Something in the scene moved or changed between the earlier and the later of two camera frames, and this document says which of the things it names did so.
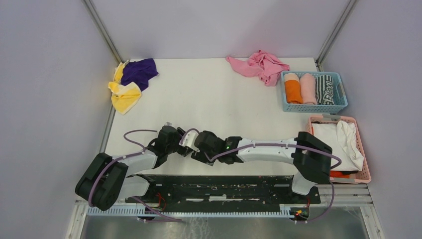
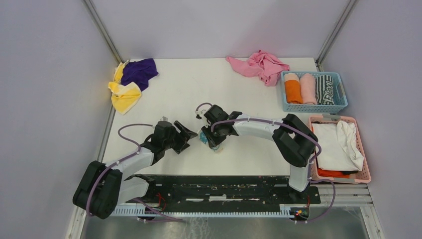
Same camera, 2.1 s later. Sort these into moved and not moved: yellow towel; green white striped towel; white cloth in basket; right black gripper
Moved: right black gripper
Not moved: white cloth in basket; yellow towel; green white striped towel
